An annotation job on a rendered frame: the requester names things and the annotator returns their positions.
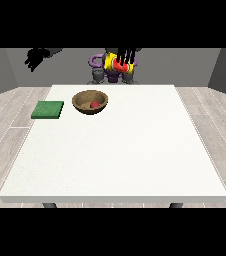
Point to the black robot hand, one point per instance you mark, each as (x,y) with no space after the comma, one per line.
(35,58)
(126,55)

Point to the yellow cup with melon print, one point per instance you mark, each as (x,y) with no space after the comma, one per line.
(117,64)

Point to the green square pad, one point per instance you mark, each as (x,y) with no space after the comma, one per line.
(47,109)

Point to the small red ball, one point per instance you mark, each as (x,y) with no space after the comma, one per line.
(94,105)

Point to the brown wooden bowl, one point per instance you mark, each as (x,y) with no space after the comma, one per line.
(89,102)

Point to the dark table leg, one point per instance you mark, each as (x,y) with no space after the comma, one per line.
(176,205)
(49,205)

